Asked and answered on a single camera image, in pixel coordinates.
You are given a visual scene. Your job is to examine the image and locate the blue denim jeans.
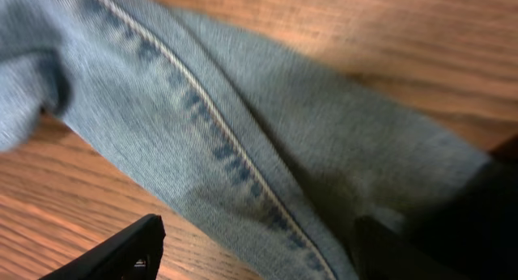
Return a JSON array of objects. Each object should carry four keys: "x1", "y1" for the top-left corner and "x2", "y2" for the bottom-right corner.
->
[{"x1": 1, "y1": 0, "x2": 490, "y2": 279}]

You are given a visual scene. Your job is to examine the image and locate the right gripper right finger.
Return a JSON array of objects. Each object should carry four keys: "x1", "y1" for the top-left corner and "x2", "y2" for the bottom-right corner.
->
[{"x1": 351, "y1": 216, "x2": 467, "y2": 280}]

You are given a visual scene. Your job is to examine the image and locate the black garment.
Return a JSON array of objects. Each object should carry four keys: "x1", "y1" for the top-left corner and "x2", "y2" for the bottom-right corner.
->
[{"x1": 410, "y1": 136, "x2": 517, "y2": 280}]

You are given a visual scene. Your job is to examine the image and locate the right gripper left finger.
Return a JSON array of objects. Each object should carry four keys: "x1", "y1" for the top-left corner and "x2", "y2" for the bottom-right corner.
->
[{"x1": 41, "y1": 214, "x2": 166, "y2": 280}]

